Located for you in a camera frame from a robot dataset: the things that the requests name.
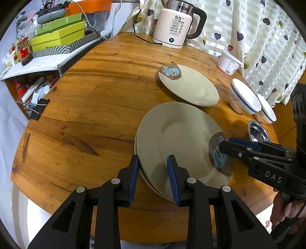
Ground beige plate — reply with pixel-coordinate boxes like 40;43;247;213
137;102;233;187
134;134;177;203
158;64;220;107

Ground red bottle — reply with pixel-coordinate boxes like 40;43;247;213
14;81;27;97

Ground dark green box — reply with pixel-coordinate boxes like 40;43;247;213
36;13;83;36

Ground steel bowl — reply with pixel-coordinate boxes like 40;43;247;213
248;120;272;144

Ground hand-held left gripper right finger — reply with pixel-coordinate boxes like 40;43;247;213
167;154;279;249

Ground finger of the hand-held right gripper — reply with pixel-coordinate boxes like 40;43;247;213
219;140;294;171
229;137;297;154

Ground orange box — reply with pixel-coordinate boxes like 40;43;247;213
66;0;113;16

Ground clear plastic container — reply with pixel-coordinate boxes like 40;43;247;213
81;11;111;32

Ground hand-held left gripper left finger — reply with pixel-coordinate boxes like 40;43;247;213
27;154;140;249

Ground heart print curtain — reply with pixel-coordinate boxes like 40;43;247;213
120;0;306;106

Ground white shelf board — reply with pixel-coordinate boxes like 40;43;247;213
0;30;113;82

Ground black box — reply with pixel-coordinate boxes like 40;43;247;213
27;98;50;120

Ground white bowl blue rim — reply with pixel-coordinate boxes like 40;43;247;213
229;78;262;114
254;93;277;124

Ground black kettle cable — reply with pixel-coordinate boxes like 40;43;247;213
132;7;165;45

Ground person's right hand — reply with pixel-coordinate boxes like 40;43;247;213
270;189;306;228

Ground red label jar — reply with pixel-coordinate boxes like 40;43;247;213
20;37;33;66

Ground white plastic tub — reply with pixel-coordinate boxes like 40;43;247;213
217;50;242;76

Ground white cable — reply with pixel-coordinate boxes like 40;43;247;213
80;5;110;41

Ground cream electric kettle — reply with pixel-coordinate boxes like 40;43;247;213
152;0;207;49

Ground lime green box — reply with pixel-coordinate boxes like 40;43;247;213
31;21;86;52

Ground zigzag patterned box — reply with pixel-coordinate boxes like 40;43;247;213
31;30;101;59

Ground white power strip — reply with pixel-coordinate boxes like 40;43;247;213
21;77;46;101

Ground grey case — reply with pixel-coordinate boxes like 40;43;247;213
37;8;67;24

